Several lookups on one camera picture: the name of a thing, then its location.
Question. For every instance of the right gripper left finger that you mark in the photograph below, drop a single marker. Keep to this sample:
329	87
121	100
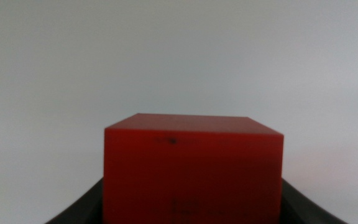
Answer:
85	208

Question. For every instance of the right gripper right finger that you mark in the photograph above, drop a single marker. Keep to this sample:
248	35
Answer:
300	208

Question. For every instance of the red cube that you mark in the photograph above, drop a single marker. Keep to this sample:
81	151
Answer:
194	174

